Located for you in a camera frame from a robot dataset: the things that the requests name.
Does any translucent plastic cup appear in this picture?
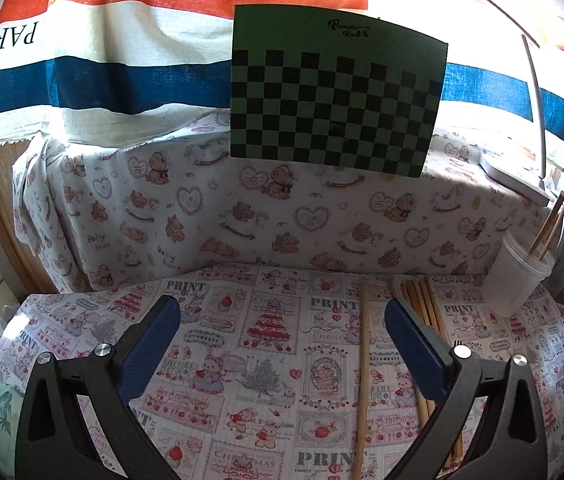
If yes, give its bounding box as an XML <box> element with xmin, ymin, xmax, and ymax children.
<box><xmin>482</xmin><ymin>230</ymin><xmax>556</xmax><ymax>318</ymax></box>

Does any orange white blue striped cloth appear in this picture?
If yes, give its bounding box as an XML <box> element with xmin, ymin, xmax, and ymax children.
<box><xmin>0</xmin><ymin>0</ymin><xmax>564</xmax><ymax>153</ymax></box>

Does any green checkerboard card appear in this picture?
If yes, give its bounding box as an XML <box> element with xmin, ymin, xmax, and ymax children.
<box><xmin>229</xmin><ymin>4</ymin><xmax>450</xmax><ymax>179</ymax></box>

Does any wooden cabinet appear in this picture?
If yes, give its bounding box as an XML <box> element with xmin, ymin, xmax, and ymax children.
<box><xmin>0</xmin><ymin>135</ymin><xmax>59</xmax><ymax>297</ymax></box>

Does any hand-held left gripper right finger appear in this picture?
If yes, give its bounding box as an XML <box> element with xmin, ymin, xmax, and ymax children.
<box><xmin>384</xmin><ymin>297</ymin><xmax>548</xmax><ymax>480</ymax></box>

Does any bear print cloth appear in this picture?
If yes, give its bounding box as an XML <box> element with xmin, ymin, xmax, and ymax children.
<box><xmin>12</xmin><ymin>110</ymin><xmax>564</xmax><ymax>297</ymax></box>

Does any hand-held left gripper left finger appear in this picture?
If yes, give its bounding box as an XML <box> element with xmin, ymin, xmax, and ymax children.
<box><xmin>14</xmin><ymin>295</ymin><xmax>182</xmax><ymax>480</ymax></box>

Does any strawberry rabbit print tablecloth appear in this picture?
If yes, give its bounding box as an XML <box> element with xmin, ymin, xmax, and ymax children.
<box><xmin>0</xmin><ymin>262</ymin><xmax>564</xmax><ymax>480</ymax></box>

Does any white desk lamp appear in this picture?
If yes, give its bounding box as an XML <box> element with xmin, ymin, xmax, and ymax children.
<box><xmin>479</xmin><ymin>32</ymin><xmax>552</xmax><ymax>207</ymax></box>

